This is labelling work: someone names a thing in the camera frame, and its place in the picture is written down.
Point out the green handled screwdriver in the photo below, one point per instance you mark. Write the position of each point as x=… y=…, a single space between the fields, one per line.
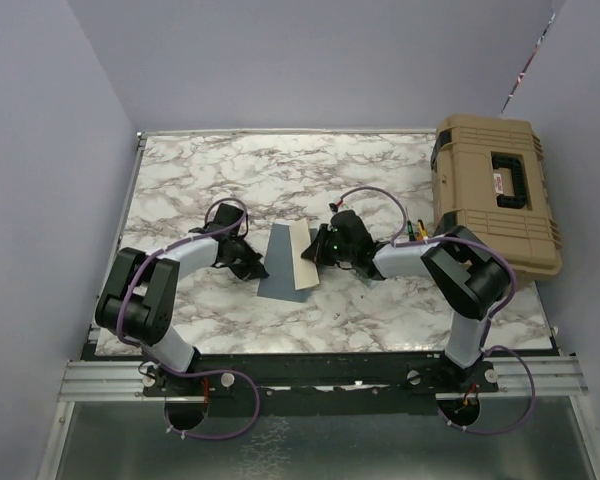
x=409 y=228

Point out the tan plastic tool case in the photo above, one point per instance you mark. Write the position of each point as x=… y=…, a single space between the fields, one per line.
x=487 y=175

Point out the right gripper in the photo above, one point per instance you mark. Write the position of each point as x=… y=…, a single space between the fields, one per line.
x=316 y=252

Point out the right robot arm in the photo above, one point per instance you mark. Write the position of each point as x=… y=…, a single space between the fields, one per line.
x=476 y=281

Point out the green white glue stick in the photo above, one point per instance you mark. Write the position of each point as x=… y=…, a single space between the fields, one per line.
x=369 y=283

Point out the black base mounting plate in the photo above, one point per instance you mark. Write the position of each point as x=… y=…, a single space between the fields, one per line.
x=323 y=384

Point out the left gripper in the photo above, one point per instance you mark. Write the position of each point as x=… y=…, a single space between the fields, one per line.
x=253 y=268

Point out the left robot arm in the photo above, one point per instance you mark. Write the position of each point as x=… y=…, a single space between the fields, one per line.
x=137 y=301

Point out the grey-blue envelope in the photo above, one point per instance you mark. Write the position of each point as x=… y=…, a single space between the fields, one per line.
x=278 y=263

